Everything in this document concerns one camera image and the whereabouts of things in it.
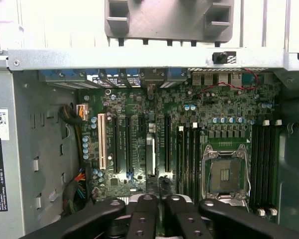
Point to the metal socket cover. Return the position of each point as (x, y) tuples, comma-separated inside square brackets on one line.
[(229, 199)]

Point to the white expansion slot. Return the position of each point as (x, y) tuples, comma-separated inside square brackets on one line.
[(102, 142)]

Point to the gray parts rack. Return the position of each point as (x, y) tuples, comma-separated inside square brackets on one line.
[(164, 22)]

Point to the CPU socket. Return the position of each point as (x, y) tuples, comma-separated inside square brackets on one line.
[(225, 171)]

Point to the black expansion slot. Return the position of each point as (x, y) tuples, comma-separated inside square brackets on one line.
[(167, 144), (129, 144), (116, 144)]

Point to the gray power supply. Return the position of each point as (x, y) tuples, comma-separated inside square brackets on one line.
[(2, 87)]

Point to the green motherboard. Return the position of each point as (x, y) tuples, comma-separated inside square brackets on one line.
[(214, 107)]

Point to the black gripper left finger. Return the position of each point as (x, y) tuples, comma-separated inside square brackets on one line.
[(144, 219)]

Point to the open black PC case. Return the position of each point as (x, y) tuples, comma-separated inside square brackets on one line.
[(114, 58)]

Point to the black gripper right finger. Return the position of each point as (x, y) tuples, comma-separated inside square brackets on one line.
[(186, 219)]

